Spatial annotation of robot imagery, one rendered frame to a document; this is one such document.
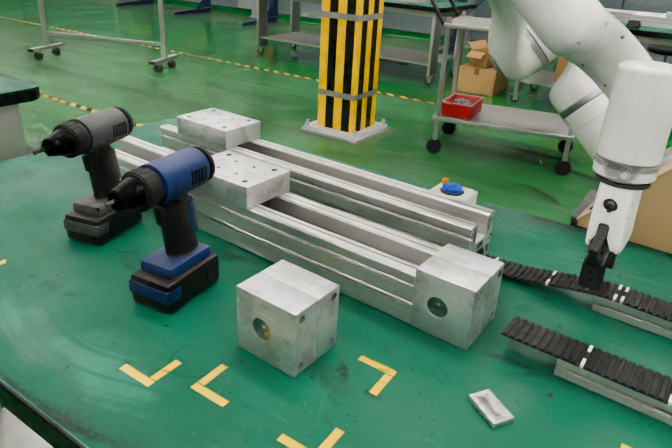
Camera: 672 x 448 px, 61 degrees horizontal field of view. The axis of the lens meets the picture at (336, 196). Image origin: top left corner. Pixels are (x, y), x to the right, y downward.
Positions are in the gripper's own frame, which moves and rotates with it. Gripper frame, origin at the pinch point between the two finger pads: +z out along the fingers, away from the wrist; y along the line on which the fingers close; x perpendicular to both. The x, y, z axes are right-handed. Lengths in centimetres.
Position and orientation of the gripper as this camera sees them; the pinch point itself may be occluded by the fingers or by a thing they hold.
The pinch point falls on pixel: (597, 269)
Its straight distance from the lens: 98.5
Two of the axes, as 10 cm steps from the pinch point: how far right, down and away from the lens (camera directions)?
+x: -8.0, -2.8, 5.3
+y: 6.0, -2.9, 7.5
